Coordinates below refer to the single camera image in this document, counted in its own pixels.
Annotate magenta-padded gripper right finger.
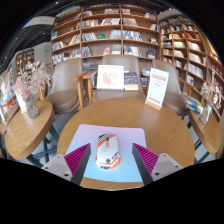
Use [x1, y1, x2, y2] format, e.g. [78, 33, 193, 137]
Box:
[131, 142, 184, 186]

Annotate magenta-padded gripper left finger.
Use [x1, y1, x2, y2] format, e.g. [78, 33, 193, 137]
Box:
[42, 143, 92, 186]

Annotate white orange black computer mouse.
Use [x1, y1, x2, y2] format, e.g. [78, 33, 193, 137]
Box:
[95, 133, 122, 171]

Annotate pale lilac mouse pad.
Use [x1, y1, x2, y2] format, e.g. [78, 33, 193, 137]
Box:
[64, 123, 148, 184]

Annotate round wooden side table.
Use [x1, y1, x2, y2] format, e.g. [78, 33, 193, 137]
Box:
[186, 108, 223, 156]
[4, 99, 56, 168]

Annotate beige chair with wooden arms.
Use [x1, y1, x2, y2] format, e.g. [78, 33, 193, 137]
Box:
[41, 58, 88, 115]
[82, 54, 148, 105]
[143, 59, 193, 118]

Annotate glass vase, pink dried flowers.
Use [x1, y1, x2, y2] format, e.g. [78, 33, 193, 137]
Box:
[12, 60, 54, 120]

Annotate blue yellow book stack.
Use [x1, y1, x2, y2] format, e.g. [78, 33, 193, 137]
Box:
[183, 94, 205, 114]

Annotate white red sign, wooden base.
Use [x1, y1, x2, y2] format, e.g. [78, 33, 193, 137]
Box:
[144, 67, 170, 111]

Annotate dark upright book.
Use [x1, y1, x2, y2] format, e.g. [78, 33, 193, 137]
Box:
[123, 71, 140, 92]

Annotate light blue book stack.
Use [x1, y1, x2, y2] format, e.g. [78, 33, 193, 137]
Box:
[141, 68, 152, 78]

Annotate white framed red print picture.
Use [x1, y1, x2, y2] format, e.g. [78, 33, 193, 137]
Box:
[96, 64, 125, 91]

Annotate small distant wooden bookshelf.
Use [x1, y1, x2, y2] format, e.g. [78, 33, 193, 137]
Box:
[14, 48, 36, 76]

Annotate curved wooden bookshelf unit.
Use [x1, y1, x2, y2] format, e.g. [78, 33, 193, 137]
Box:
[158, 13, 224, 103]

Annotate wide wooden bookshelf unit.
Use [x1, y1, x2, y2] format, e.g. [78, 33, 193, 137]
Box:
[49, 3, 160, 73]

